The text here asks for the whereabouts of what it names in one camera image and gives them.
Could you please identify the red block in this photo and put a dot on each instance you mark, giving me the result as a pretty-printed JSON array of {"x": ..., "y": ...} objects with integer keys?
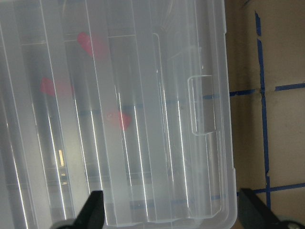
[
  {"x": 94, "y": 45},
  {"x": 118, "y": 119},
  {"x": 50, "y": 87}
]

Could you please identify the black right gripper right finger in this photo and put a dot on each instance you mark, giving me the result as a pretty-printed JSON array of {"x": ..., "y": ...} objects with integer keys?
[{"x": 254, "y": 214}]

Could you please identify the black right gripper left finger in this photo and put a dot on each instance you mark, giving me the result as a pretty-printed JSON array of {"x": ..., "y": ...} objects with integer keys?
[{"x": 91, "y": 216}]

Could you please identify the clear plastic box lid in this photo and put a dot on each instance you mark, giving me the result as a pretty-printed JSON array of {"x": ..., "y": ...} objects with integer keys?
[{"x": 127, "y": 97}]

